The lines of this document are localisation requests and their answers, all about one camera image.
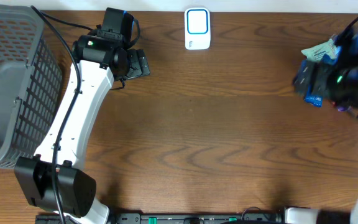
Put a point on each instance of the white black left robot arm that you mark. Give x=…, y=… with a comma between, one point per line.
x=54, y=178

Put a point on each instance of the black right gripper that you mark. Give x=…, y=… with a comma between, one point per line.
x=317, y=81

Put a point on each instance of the white barcode scanner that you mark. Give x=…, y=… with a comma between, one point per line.
x=197, y=28

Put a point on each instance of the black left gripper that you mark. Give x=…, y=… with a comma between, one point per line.
x=138, y=64

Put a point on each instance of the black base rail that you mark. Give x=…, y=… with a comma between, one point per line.
x=252, y=217

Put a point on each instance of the blue Oreo cookie pack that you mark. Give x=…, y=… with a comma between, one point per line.
x=317, y=100

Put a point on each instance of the teal wet wipes pack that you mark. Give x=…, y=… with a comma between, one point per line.
x=317, y=52

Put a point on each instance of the grey plastic mesh basket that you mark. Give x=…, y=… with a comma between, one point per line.
x=30, y=84

